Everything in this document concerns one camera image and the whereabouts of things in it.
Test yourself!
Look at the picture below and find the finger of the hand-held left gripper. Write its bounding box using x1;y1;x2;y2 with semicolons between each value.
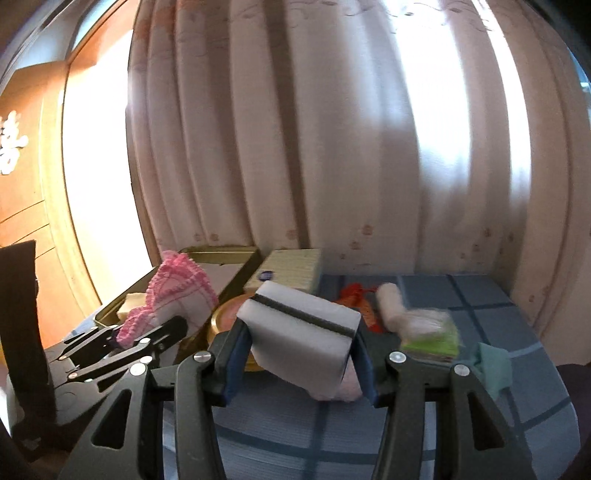
60;325;122;365
69;316;189;385

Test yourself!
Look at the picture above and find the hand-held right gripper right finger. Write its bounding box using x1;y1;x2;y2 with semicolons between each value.
351;332;539;480

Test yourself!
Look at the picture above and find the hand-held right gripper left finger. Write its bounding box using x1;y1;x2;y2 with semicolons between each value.
58;319;253;480

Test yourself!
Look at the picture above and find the clear bag of cotton swabs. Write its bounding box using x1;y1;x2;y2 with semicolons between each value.
399;308;464;365

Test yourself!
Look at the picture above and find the gold rectangular tin box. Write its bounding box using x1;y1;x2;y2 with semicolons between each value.
95;246;262;352

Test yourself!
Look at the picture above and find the teal cloth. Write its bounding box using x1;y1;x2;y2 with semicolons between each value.
471;342;513;401

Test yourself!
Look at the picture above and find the yellow sponge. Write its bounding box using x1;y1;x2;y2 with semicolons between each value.
117;292;149;324

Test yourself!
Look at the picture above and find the beige rolled towel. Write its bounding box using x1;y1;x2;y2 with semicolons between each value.
375;282;416;333

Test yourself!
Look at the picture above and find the red knotted tassel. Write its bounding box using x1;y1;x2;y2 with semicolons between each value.
335;284;384;334

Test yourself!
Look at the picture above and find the wooden wardrobe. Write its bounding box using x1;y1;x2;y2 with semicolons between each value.
0;28;153;352

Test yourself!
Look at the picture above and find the yellow tissue pack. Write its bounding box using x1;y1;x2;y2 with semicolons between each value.
243;249;323;296

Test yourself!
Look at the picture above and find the blue plaid mat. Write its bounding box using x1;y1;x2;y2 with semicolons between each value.
60;272;578;480

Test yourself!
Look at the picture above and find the white paper-cut decoration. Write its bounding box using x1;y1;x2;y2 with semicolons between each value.
0;111;29;176

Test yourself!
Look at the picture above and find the floral beige curtain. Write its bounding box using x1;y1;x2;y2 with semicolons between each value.
127;0;578;324

